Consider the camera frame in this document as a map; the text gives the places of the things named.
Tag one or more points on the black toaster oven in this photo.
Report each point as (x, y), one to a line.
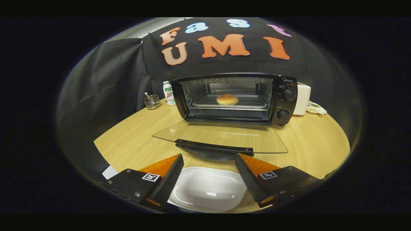
(276, 106)

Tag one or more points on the black backdrop cloth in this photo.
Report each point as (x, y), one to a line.
(112, 80)

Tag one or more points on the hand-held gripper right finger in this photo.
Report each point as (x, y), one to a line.
(249, 179)

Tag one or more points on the white printed paper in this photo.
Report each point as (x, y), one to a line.
(109, 172)

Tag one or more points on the white rounded plate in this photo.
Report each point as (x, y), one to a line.
(208, 189)

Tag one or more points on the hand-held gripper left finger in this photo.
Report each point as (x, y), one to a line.
(168, 183)

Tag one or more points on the white box appliance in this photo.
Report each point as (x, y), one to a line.
(302, 99)

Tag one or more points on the small white green-label bottle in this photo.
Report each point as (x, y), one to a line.
(168, 94)

